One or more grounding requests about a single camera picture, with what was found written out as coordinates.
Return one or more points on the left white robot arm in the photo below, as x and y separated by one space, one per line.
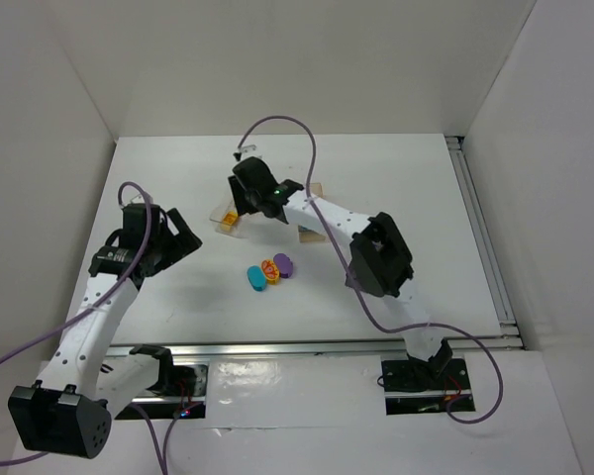
70 407

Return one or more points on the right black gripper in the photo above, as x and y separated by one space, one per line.
236 191

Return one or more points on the teal oval lego piece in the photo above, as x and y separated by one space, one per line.
256 278

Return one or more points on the aluminium right rail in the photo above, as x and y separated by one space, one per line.
498 291

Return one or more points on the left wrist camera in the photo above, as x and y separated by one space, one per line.
134 200

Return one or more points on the purple oval lego piece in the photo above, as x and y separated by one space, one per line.
283 264

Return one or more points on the aluminium front rail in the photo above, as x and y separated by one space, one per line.
509 342

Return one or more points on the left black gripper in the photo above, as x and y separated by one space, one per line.
179 237

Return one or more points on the clear plastic container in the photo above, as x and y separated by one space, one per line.
226 205

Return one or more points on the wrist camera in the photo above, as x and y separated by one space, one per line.
134 200
245 149

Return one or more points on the orange translucent container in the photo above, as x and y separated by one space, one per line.
306 235

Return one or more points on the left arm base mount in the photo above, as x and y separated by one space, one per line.
183 398

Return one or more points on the aluminium rail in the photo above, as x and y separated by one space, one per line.
509 342
498 291

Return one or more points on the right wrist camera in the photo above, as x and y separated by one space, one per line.
245 149

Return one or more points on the yellow oval printed lego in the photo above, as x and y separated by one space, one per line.
270 271

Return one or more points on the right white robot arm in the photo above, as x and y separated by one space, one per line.
376 259

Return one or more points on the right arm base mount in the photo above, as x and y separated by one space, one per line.
408 393

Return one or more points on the small yellow lego brick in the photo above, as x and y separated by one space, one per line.
229 220

